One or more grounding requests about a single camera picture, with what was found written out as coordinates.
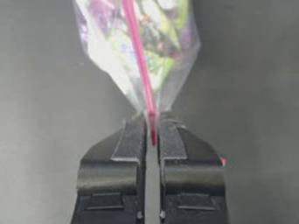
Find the clear bag with pink zip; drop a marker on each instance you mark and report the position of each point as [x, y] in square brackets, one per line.
[117, 58]

